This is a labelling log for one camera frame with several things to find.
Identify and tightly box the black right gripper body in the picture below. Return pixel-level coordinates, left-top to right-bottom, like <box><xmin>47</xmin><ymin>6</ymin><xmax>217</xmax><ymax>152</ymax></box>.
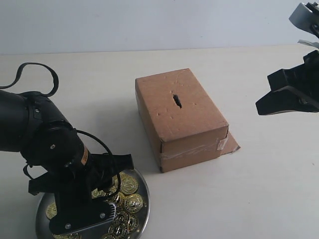
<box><xmin>255</xmin><ymin>50</ymin><xmax>319</xmax><ymax>115</ymax></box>

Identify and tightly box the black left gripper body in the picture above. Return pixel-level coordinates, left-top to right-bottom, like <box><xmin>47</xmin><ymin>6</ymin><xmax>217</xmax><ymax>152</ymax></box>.
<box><xmin>28</xmin><ymin>154</ymin><xmax>134</xmax><ymax>236</ymax></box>

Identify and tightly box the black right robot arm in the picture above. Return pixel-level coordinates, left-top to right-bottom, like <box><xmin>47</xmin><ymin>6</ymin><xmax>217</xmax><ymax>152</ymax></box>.
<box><xmin>255</xmin><ymin>2</ymin><xmax>319</xmax><ymax>116</ymax></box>

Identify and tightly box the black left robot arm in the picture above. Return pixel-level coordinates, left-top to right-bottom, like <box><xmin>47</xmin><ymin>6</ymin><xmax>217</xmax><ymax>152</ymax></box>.
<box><xmin>0</xmin><ymin>91</ymin><xmax>134</xmax><ymax>235</ymax></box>

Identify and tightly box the brown cardboard slotted box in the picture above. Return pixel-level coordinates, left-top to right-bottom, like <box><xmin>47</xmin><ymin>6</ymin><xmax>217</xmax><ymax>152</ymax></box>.
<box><xmin>135</xmin><ymin>68</ymin><xmax>240</xmax><ymax>173</ymax></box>

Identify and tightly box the gold coin left side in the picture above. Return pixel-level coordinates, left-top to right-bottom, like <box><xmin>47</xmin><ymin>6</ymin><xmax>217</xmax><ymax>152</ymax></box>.
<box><xmin>45</xmin><ymin>202</ymin><xmax>57</xmax><ymax>220</ymax></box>

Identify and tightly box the gold coin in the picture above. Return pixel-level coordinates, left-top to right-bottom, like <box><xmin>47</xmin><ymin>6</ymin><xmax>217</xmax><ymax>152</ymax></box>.
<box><xmin>120</xmin><ymin>175</ymin><xmax>139</xmax><ymax>195</ymax></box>
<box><xmin>124</xmin><ymin>194</ymin><xmax>144</xmax><ymax>214</ymax></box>
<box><xmin>108</xmin><ymin>222</ymin><xmax>128</xmax><ymax>238</ymax></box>
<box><xmin>45</xmin><ymin>202</ymin><xmax>57</xmax><ymax>220</ymax></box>

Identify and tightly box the round silver metal plate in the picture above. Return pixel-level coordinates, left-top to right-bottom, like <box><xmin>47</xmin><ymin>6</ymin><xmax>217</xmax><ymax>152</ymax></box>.
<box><xmin>35</xmin><ymin>169</ymin><xmax>150</xmax><ymax>239</ymax></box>

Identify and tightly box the gold coin upper right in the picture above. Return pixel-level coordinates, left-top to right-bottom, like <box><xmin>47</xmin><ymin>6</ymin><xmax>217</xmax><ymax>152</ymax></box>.
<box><xmin>120</xmin><ymin>175</ymin><xmax>139</xmax><ymax>195</ymax></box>

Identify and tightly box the gold coin bottom right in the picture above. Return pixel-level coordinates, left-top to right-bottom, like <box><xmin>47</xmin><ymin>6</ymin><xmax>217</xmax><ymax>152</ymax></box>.
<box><xmin>108</xmin><ymin>222</ymin><xmax>128</xmax><ymax>238</ymax></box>

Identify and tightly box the gold coin right side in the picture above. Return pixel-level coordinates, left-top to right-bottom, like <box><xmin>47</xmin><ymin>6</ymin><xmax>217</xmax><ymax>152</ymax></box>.
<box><xmin>124</xmin><ymin>194</ymin><xmax>144</xmax><ymax>214</ymax></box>

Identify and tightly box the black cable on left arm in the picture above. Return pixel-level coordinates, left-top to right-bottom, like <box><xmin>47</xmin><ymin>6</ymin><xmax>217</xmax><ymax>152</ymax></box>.
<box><xmin>0</xmin><ymin>62</ymin><xmax>60</xmax><ymax>97</ymax></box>

